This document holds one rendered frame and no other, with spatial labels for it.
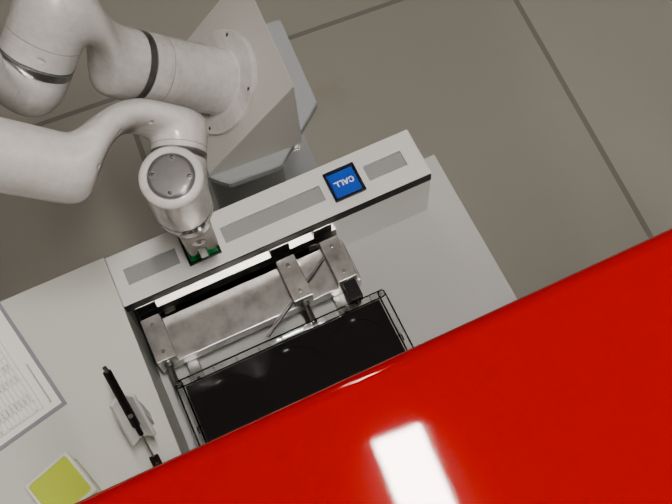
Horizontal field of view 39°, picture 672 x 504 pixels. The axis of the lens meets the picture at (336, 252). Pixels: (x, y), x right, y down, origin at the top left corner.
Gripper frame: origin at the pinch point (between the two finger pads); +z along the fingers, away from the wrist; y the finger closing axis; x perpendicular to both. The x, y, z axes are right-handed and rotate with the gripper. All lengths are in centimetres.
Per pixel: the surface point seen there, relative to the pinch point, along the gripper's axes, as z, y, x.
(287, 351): 6.3, -22.7, -6.1
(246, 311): 10.1, -13.3, -2.7
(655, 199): 99, -17, -118
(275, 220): 4.7, -2.2, -13.0
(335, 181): 4.2, -0.3, -24.8
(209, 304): 11.0, -9.6, 2.4
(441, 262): 15.1, -18.6, -37.5
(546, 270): 98, -22, -81
